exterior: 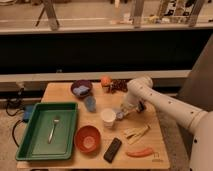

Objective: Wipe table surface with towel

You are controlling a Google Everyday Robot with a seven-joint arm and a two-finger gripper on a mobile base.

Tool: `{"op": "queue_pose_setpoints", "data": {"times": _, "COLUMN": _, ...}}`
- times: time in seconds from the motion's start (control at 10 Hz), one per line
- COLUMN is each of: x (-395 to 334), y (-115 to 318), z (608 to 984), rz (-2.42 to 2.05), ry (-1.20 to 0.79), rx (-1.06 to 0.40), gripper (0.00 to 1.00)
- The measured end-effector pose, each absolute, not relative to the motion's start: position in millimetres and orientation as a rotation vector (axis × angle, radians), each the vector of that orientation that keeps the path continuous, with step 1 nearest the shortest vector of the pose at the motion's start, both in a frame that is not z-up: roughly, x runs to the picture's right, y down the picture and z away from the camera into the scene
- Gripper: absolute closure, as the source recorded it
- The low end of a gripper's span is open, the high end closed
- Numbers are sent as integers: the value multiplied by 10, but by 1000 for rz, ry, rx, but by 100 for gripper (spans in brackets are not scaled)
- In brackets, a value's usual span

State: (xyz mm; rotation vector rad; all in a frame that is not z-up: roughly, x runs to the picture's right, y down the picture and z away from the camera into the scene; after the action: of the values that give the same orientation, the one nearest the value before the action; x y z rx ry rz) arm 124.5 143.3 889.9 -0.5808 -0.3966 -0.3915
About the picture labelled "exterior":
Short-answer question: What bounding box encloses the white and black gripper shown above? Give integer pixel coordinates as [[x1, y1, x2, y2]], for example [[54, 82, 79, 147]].
[[121, 94, 146, 115]]

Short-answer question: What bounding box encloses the small blue towel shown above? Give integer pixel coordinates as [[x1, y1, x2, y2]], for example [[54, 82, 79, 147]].
[[116, 111, 124, 120]]

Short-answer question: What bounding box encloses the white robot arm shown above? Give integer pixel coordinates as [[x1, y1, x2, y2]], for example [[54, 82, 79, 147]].
[[121, 76, 213, 171]]

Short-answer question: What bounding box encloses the white paper cup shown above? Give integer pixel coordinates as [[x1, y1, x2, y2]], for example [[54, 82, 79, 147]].
[[101, 108, 116, 128]]

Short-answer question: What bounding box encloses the dark red grape bunch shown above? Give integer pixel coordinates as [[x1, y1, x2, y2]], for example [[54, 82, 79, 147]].
[[110, 79, 127, 93]]

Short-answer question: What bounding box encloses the orange fruit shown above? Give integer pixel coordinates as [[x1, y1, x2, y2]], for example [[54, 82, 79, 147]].
[[101, 76, 112, 87]]

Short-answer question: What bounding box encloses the blue plastic cup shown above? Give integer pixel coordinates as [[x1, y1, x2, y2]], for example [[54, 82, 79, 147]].
[[84, 96, 96, 112]]

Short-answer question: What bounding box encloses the black remote control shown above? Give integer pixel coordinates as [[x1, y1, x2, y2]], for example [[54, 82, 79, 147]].
[[103, 138, 122, 163]]

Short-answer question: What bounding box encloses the orange carrot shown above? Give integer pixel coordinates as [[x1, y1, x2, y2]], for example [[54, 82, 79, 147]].
[[126, 148, 154, 157]]

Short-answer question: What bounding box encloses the blue cloth in bowl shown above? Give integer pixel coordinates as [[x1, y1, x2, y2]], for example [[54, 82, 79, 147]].
[[73, 85, 89, 96]]

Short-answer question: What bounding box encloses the purple bowl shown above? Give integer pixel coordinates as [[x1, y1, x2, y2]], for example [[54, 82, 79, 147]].
[[71, 80, 93, 98]]

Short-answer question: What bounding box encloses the orange bowl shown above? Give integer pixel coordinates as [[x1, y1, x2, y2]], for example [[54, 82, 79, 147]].
[[74, 125, 101, 154]]

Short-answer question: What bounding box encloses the metal spoon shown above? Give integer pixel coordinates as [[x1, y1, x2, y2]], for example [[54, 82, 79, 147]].
[[48, 116, 60, 144]]

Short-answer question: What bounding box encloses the blue power box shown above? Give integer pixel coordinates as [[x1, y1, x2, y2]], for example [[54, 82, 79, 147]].
[[23, 105, 34, 122]]

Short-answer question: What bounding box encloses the green plastic tray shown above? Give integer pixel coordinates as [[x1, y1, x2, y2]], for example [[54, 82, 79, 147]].
[[16, 102, 78, 161]]

